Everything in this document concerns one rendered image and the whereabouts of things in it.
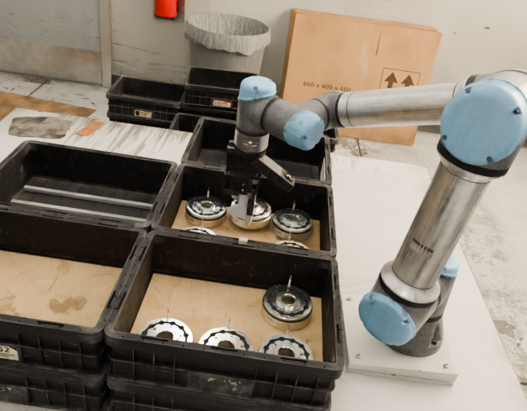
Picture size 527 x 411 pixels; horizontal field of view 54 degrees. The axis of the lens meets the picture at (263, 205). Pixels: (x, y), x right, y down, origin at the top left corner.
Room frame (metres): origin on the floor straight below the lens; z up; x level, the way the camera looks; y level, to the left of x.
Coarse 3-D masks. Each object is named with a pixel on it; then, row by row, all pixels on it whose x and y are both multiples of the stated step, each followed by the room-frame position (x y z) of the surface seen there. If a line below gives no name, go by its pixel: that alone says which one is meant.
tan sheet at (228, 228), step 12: (180, 204) 1.13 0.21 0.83; (180, 216) 1.08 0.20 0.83; (228, 216) 1.11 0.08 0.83; (180, 228) 1.02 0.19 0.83; (216, 228) 1.05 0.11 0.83; (228, 228) 1.05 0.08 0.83; (240, 228) 1.06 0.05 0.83; (264, 228) 1.08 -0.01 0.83; (312, 228) 1.11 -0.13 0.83; (264, 240) 1.03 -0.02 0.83; (276, 240) 1.04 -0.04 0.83; (312, 240) 1.06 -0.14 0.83
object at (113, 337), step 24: (144, 240) 0.83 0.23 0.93; (192, 240) 0.86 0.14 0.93; (216, 240) 0.87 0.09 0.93; (336, 264) 0.85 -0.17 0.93; (336, 288) 0.78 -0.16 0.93; (120, 312) 0.63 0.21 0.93; (336, 312) 0.71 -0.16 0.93; (120, 336) 0.58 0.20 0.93; (144, 336) 0.59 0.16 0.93; (336, 336) 0.65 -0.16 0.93; (216, 360) 0.57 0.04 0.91; (240, 360) 0.58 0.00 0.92; (264, 360) 0.58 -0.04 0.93; (288, 360) 0.58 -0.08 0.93; (312, 360) 0.59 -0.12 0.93; (336, 360) 0.60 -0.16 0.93
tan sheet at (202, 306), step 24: (168, 288) 0.81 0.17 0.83; (192, 288) 0.82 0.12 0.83; (216, 288) 0.83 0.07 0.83; (240, 288) 0.85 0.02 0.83; (144, 312) 0.73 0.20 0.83; (192, 312) 0.75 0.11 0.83; (216, 312) 0.76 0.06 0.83; (240, 312) 0.77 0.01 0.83; (312, 312) 0.81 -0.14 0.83; (264, 336) 0.72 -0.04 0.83; (312, 336) 0.74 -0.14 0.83
